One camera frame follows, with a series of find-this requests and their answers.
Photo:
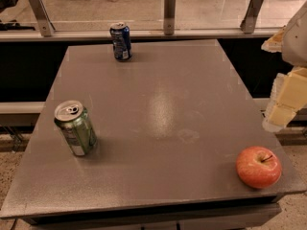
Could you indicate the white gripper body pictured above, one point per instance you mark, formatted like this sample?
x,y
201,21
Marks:
x,y
296,43

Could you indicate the blue soda can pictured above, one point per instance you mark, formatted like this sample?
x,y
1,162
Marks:
x,y
120,34

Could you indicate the left metal railing bracket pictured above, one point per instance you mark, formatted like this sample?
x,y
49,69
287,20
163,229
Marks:
x,y
43,21

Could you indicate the red apple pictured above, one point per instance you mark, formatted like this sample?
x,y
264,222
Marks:
x,y
258,167

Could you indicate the green soda can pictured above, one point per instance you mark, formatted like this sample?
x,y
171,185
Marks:
x,y
71,118

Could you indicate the grey table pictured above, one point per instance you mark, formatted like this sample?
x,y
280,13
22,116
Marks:
x,y
170,124

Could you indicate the middle metal railing bracket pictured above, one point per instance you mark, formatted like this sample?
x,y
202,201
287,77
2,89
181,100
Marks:
x,y
169,17

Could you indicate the metal railing bracket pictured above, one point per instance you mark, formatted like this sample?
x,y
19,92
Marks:
x,y
248,24
43,21
169,17

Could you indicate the black chair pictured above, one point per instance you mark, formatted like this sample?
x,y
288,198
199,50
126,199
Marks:
x,y
12,25

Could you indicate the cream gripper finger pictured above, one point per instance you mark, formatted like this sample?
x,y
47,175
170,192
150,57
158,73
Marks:
x,y
288,96
274,43

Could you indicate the right metal railing bracket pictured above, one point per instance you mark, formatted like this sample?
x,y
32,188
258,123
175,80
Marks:
x,y
248,24

